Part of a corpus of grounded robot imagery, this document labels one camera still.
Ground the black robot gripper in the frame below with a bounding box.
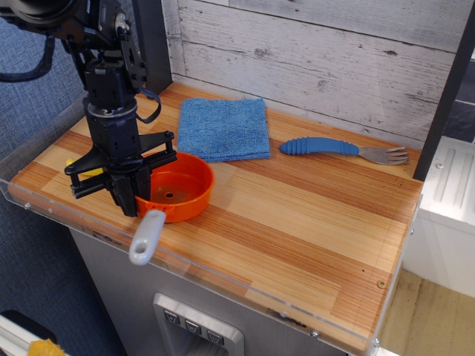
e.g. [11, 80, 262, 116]
[65, 61, 176, 217]

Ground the orange pot with grey handle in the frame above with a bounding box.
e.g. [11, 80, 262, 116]
[128, 152, 214, 266]

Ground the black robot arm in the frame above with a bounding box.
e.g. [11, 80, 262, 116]
[1, 1, 177, 217]

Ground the yellow toy banana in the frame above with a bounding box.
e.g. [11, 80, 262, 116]
[66, 158, 103, 177]

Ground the blue folded cloth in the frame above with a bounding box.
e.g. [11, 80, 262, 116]
[177, 99, 270, 162]

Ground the clear acrylic table guard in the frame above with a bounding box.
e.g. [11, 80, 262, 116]
[0, 70, 424, 353]

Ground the grey toy fridge cabinet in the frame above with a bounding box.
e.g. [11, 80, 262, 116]
[71, 231, 343, 355]

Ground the white ridged appliance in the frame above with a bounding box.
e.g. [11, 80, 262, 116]
[402, 137, 474, 297]

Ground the black cable loop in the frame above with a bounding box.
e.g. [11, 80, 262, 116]
[0, 35, 56, 83]

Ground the blue-handled metal fork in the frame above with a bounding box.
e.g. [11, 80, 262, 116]
[279, 137, 409, 165]

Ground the dark vertical post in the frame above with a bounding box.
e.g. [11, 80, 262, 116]
[413, 1, 474, 182]

